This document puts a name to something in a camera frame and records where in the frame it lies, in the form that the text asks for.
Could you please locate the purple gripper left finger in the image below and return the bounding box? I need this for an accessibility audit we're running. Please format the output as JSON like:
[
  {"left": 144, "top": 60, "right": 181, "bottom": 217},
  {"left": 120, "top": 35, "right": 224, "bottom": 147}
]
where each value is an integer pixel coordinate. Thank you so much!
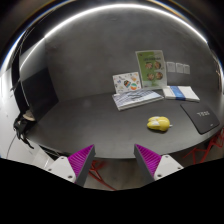
[{"left": 45, "top": 144, "right": 97, "bottom": 185}]

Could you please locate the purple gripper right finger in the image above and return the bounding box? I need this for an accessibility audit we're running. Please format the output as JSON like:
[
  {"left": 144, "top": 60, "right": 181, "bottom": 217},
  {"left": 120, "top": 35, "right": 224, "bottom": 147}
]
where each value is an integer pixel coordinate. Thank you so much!
[{"left": 133, "top": 143, "right": 185, "bottom": 182}]

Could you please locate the yellow computer mouse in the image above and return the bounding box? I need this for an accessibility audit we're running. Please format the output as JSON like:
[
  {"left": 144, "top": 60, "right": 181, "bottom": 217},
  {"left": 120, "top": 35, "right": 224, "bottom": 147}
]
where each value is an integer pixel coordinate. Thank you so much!
[{"left": 147, "top": 116, "right": 171, "bottom": 132}]

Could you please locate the black mouse pad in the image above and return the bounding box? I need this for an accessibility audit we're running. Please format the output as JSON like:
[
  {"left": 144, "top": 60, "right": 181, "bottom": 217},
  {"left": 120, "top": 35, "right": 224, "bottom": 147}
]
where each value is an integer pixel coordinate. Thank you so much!
[{"left": 181, "top": 103, "right": 220, "bottom": 134}]

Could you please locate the red chair under table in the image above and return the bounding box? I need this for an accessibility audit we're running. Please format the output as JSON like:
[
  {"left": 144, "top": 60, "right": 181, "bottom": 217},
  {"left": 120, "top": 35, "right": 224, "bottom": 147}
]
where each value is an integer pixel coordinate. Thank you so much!
[{"left": 88, "top": 160, "right": 115, "bottom": 191}]

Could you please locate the red chair right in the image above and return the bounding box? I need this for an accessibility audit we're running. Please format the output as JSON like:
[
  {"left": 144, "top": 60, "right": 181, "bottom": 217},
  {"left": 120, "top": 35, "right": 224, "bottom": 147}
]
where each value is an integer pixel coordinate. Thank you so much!
[{"left": 185, "top": 127, "right": 224, "bottom": 164}]

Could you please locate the white and blue book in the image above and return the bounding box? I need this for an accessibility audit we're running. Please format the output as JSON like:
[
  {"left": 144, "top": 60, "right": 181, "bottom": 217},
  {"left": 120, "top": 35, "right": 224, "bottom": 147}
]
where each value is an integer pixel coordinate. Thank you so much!
[{"left": 163, "top": 86, "right": 200, "bottom": 102}]

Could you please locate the small illustrated white card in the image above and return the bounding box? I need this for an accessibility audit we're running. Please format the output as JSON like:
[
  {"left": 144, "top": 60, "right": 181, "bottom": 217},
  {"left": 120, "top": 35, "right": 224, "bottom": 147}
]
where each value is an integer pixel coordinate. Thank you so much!
[{"left": 113, "top": 72, "right": 141, "bottom": 94}]

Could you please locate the black monitor panel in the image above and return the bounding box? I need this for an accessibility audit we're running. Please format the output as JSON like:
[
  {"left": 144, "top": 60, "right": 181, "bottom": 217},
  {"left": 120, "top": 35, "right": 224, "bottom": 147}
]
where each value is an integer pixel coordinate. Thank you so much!
[{"left": 22, "top": 68, "right": 59, "bottom": 121}]

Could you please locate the green food poster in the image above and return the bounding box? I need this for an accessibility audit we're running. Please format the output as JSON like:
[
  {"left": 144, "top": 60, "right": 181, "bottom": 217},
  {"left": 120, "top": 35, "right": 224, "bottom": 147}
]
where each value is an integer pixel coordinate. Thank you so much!
[{"left": 136, "top": 50, "right": 167, "bottom": 89}]

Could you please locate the white wall switch plate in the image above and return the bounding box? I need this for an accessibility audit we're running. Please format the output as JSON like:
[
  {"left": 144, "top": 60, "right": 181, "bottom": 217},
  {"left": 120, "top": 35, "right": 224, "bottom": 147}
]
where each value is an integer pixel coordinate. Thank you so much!
[{"left": 166, "top": 62, "right": 176, "bottom": 72}]

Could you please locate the white wall outlet right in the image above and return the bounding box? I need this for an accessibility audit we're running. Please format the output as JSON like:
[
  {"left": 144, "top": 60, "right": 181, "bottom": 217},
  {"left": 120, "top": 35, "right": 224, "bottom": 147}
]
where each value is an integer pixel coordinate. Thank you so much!
[{"left": 184, "top": 64, "right": 190, "bottom": 74}]

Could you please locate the white wall outlet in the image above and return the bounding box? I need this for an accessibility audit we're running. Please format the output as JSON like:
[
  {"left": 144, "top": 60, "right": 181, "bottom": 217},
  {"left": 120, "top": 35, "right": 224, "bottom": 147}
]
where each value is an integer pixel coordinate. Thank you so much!
[
  {"left": 176, "top": 63, "right": 184, "bottom": 73},
  {"left": 184, "top": 64, "right": 190, "bottom": 74}
]

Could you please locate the white wall outlet middle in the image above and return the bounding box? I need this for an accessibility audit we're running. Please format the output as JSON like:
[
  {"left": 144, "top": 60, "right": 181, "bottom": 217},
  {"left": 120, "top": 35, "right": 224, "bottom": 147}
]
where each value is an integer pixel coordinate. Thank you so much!
[{"left": 176, "top": 63, "right": 184, "bottom": 73}]

